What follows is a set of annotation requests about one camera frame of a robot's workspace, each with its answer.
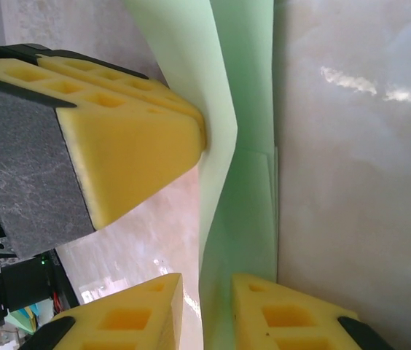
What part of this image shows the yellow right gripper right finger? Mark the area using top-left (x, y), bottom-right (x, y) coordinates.
top-left (230, 273), bottom-right (385, 350)

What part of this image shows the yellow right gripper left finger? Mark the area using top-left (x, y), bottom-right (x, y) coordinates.
top-left (19, 272), bottom-right (185, 350)

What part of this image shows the light green paper sheet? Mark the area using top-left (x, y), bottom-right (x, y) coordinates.
top-left (123, 0), bottom-right (280, 350)

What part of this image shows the pile of coloured papers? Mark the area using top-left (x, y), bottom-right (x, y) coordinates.
top-left (5, 300), bottom-right (59, 335)

